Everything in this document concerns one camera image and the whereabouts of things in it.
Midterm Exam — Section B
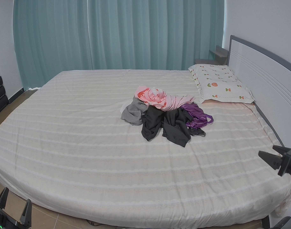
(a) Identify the bed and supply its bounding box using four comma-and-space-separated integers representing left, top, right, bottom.
0, 35, 291, 229

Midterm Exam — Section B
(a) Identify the purple garment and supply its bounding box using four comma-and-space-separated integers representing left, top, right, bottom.
180, 103, 214, 129

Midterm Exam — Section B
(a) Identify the pink garment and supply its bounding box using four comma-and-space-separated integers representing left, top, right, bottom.
134, 86, 196, 111

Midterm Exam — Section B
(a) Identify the blue-green curtain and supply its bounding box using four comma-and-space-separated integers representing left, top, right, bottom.
13, 0, 92, 90
87, 0, 226, 70

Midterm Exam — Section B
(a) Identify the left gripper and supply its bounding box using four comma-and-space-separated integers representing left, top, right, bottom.
0, 187, 33, 229

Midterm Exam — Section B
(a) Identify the grey bedside table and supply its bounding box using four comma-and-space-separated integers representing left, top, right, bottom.
195, 45, 229, 66

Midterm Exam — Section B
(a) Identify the black T-shirt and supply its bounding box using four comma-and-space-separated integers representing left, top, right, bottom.
141, 105, 192, 148

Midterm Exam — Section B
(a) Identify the dark grey lace garment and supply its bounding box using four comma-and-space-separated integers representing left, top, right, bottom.
188, 127, 207, 138

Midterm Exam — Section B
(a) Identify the white printed pillow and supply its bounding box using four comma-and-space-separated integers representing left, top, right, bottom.
188, 64, 255, 104

